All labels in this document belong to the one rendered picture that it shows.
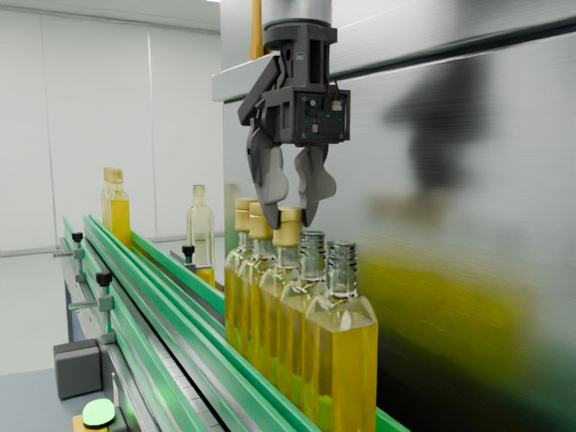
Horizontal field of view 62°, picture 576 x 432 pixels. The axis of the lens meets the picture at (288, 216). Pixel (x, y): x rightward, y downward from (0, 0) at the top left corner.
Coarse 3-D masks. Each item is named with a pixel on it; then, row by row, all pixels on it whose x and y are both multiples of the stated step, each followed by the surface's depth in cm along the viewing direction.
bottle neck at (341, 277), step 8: (336, 240) 47; (344, 240) 47; (328, 248) 46; (336, 248) 45; (344, 248) 45; (352, 248) 45; (328, 256) 46; (336, 256) 45; (344, 256) 45; (352, 256) 45; (328, 264) 46; (336, 264) 45; (344, 264) 45; (352, 264) 46; (328, 272) 46; (336, 272) 45; (344, 272) 45; (352, 272) 46; (328, 280) 46; (336, 280) 46; (344, 280) 45; (352, 280) 46; (328, 288) 46; (336, 288) 46; (344, 288) 45; (352, 288) 46
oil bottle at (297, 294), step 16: (288, 288) 52; (304, 288) 50; (320, 288) 50; (288, 304) 51; (304, 304) 49; (288, 320) 52; (288, 336) 52; (288, 352) 52; (288, 368) 52; (288, 384) 53
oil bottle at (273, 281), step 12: (264, 276) 57; (276, 276) 55; (288, 276) 55; (264, 288) 57; (276, 288) 54; (264, 300) 57; (276, 300) 54; (264, 312) 57; (276, 312) 55; (264, 324) 57; (276, 324) 55; (264, 336) 58; (276, 336) 55; (264, 348) 58; (276, 348) 55; (264, 360) 58; (276, 360) 55; (264, 372) 58; (276, 372) 56; (276, 384) 56
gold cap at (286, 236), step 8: (280, 208) 56; (288, 208) 56; (296, 208) 56; (280, 216) 55; (288, 216) 55; (296, 216) 55; (280, 224) 55; (288, 224) 55; (296, 224) 55; (280, 232) 55; (288, 232) 55; (296, 232) 55; (280, 240) 55; (288, 240) 55; (296, 240) 55
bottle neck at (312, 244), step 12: (300, 240) 51; (312, 240) 50; (324, 240) 51; (300, 252) 51; (312, 252) 50; (324, 252) 51; (300, 264) 51; (312, 264) 50; (324, 264) 51; (300, 276) 51; (312, 276) 51; (324, 276) 51
